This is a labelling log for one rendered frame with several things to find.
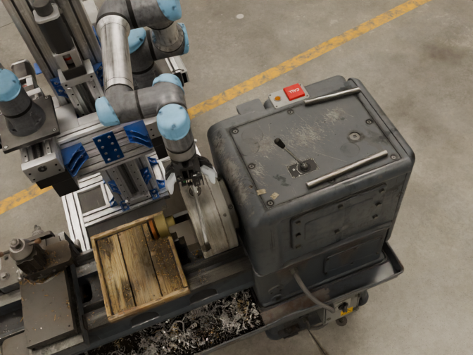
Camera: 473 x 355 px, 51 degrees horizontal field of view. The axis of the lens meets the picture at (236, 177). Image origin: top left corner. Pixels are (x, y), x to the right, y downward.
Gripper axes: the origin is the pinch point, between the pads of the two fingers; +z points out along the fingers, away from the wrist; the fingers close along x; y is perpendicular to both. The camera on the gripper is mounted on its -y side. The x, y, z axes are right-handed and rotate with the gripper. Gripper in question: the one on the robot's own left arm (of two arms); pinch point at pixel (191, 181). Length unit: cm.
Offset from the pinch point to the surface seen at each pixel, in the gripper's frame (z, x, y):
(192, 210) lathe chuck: 13.6, -2.3, 2.4
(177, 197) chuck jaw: 21.0, -6.8, -7.5
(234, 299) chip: 76, 4, 15
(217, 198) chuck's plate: 13.3, 6.3, 0.5
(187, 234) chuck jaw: 24.1, -6.1, 5.2
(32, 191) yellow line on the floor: 148, -108, -109
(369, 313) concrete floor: 133, 70, 24
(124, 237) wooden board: 49, -32, -11
